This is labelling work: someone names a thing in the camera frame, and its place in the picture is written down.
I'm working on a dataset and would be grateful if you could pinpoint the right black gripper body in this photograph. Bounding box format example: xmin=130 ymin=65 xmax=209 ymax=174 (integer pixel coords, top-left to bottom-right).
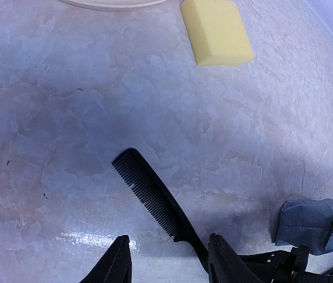
xmin=240 ymin=246 xmax=333 ymax=282

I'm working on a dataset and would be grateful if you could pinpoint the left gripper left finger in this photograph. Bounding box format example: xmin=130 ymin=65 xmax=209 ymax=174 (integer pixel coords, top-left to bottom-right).
xmin=80 ymin=235 xmax=132 ymax=283

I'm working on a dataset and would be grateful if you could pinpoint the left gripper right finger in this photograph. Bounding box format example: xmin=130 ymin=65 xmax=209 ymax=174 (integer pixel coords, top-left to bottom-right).
xmin=207 ymin=233 xmax=263 ymax=282

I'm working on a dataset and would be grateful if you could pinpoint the grey zip pouch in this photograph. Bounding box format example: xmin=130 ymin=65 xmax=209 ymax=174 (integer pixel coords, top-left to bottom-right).
xmin=275 ymin=199 xmax=333 ymax=256

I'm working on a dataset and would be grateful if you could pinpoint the black comb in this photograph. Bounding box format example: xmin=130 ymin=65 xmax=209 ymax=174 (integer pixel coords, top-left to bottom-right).
xmin=111 ymin=148 xmax=208 ymax=270

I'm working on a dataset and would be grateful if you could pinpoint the yellow sponge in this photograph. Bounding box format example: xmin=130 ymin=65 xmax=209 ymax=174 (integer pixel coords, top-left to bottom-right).
xmin=180 ymin=0 xmax=255 ymax=66

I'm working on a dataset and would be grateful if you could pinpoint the beige round plate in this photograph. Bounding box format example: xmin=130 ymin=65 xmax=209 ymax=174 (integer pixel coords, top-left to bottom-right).
xmin=61 ymin=0 xmax=166 ymax=11

